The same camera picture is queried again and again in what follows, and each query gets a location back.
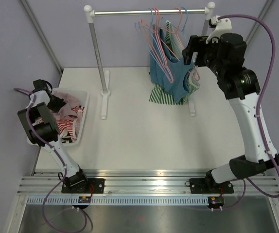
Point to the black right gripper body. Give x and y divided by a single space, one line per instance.
207 52

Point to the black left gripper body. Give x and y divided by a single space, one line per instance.
50 108

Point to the mauve tank top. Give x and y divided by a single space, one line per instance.
71 102

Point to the red white striped tank top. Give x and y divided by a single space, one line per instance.
70 124

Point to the blue tank top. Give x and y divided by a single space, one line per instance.
171 78

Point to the green white striped tank top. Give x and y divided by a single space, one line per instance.
176 46

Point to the black white striped tank top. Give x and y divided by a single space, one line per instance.
68 139

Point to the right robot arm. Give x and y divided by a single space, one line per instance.
224 56

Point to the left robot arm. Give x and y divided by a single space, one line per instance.
42 130

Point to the white plastic basket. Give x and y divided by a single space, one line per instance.
83 96

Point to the white metal clothes rack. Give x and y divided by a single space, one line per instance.
105 74

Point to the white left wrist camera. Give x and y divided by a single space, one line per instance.
39 97

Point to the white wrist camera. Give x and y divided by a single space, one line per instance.
39 97
220 27

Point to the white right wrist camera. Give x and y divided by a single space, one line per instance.
220 27

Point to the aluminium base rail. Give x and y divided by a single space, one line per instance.
152 187

